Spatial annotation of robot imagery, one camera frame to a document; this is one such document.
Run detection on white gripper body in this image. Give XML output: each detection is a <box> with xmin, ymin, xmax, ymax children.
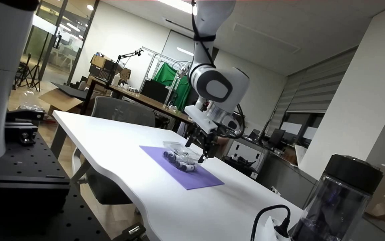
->
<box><xmin>183</xmin><ymin>100</ymin><xmax>230</xmax><ymax>136</ymax></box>

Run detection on clear plastic lid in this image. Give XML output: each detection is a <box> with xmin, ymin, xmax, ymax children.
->
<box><xmin>162</xmin><ymin>140</ymin><xmax>203</xmax><ymax>161</ymax></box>

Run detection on dark items inside bowl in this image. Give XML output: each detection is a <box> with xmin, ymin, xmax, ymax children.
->
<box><xmin>163</xmin><ymin>150</ymin><xmax>198</xmax><ymax>174</ymax></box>

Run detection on purple mat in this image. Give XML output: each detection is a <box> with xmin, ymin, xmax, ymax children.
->
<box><xmin>139</xmin><ymin>145</ymin><xmax>226</xmax><ymax>192</ymax></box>

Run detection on white box with black openings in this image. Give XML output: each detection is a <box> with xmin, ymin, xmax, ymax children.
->
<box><xmin>222</xmin><ymin>136</ymin><xmax>270</xmax><ymax>177</ymax></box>

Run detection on long wooden desk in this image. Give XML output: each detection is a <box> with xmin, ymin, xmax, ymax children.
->
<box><xmin>83</xmin><ymin>75</ymin><xmax>195</xmax><ymax>132</ymax></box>

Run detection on green cloth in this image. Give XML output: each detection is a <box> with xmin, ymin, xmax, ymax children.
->
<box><xmin>151</xmin><ymin>62</ymin><xmax>195</xmax><ymax>113</ymax></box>

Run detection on black computer monitor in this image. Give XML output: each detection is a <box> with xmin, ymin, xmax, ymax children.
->
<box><xmin>139</xmin><ymin>79</ymin><xmax>170</xmax><ymax>105</ymax></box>

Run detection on grey office chair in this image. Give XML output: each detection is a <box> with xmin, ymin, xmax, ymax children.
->
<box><xmin>90</xmin><ymin>97</ymin><xmax>156</xmax><ymax>129</ymax></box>

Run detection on white power strip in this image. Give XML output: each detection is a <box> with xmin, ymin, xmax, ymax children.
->
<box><xmin>258</xmin><ymin>216</ymin><xmax>293</xmax><ymax>241</ymax></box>

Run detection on black table foot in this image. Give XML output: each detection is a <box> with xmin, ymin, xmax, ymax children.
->
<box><xmin>111</xmin><ymin>223</ymin><xmax>147</xmax><ymax>241</ymax></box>

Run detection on grey window blinds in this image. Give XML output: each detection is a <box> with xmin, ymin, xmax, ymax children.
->
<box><xmin>271</xmin><ymin>49</ymin><xmax>358</xmax><ymax>136</ymax></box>

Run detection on stacked cardboard boxes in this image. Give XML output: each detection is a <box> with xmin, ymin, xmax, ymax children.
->
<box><xmin>88</xmin><ymin>54</ymin><xmax>132</xmax><ymax>86</ymax></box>

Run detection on ceiling light panel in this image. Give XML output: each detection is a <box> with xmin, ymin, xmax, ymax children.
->
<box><xmin>156</xmin><ymin>0</ymin><xmax>199</xmax><ymax>16</ymax></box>

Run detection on grey table leg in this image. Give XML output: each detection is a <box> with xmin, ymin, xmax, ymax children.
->
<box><xmin>49</xmin><ymin>126</ymin><xmax>70</xmax><ymax>158</ymax></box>

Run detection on flat cardboard box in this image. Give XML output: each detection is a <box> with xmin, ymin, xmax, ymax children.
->
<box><xmin>37</xmin><ymin>87</ymin><xmax>84</xmax><ymax>114</ymax></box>

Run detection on clear jar with black lid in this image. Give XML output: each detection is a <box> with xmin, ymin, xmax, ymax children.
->
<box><xmin>290</xmin><ymin>153</ymin><xmax>385</xmax><ymax>241</ymax></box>

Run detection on black perforated breadboard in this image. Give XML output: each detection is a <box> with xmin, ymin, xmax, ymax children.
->
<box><xmin>0</xmin><ymin>132</ymin><xmax>114</xmax><ymax>241</ymax></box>

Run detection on black device on breadboard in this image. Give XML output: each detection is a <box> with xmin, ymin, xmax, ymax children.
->
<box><xmin>4</xmin><ymin>108</ymin><xmax>45</xmax><ymax>146</ymax></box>

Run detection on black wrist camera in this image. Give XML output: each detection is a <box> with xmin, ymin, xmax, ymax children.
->
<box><xmin>218</xmin><ymin>112</ymin><xmax>247</xmax><ymax>140</ymax></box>

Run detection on black power cable with plug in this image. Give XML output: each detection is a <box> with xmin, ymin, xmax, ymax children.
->
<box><xmin>250</xmin><ymin>204</ymin><xmax>293</xmax><ymax>241</ymax></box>

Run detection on glass door black frame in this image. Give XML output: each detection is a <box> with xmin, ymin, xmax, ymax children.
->
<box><xmin>23</xmin><ymin>0</ymin><xmax>100</xmax><ymax>87</ymax></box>

